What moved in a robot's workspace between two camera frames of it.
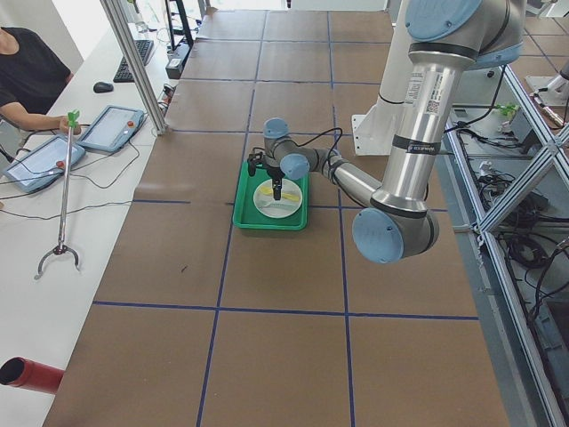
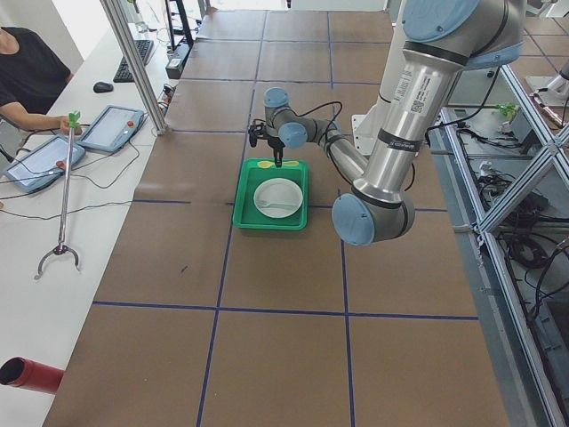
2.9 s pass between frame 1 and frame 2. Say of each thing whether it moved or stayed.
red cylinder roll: stayed
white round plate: stayed
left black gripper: moved
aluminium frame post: stayed
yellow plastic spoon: moved
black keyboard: stayed
